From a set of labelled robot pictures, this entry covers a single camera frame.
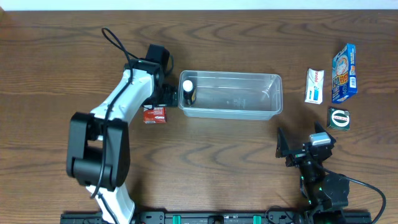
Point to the black bottle with white cap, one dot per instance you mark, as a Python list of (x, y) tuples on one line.
[(189, 92)]

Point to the red orange medicine box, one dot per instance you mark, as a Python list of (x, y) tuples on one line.
[(153, 115)]

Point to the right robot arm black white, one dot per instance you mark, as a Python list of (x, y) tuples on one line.
[(327, 193)]

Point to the blue KoolFever box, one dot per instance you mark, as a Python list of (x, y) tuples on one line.
[(344, 81)]

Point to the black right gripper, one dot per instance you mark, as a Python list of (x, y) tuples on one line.
[(298, 156)]

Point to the clear plastic container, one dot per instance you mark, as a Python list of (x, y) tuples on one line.
[(232, 95)]

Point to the white Panadol box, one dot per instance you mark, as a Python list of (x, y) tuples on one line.
[(314, 86)]

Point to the green round tin box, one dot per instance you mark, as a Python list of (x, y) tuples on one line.
[(338, 119)]

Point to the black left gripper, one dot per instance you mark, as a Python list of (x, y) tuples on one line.
[(170, 97)]

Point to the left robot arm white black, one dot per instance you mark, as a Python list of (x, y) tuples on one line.
[(98, 154)]

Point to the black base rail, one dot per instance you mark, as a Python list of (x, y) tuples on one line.
[(269, 217)]

